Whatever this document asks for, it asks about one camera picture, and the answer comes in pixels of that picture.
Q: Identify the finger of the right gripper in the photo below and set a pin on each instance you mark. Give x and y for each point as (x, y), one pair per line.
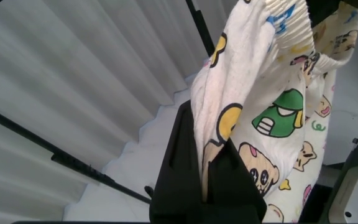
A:
(322, 9)

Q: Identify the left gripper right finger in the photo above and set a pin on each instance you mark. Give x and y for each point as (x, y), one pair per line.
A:
(232, 186)

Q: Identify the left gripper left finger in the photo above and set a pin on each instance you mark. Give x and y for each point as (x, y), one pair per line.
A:
(176, 180)

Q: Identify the cream printed garment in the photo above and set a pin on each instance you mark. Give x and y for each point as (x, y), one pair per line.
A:
(259, 77)

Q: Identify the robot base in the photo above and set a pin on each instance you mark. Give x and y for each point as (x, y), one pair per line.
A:
(350, 186)

